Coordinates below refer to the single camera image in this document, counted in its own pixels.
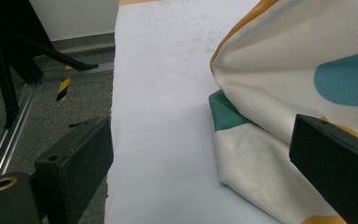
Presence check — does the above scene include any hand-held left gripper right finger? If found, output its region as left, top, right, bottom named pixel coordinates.
left=288, top=113, right=358, bottom=224

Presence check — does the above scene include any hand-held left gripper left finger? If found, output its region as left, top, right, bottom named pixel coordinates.
left=34, top=115, right=115, bottom=224

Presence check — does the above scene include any cream tote bag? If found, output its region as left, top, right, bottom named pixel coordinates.
left=208, top=0, right=358, bottom=224

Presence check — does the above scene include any yellow black floor tape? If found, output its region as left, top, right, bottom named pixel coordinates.
left=55, top=64, right=73, bottom=102

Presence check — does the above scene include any black metal stand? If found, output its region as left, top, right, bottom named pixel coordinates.
left=0, top=31, right=100, bottom=130

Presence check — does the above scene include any dark curtain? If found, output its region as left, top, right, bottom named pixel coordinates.
left=0, top=0, right=55, bottom=77

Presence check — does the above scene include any aluminium floor rail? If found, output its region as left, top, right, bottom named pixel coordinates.
left=41, top=61, right=116, bottom=82
left=0, top=82, right=40, bottom=186

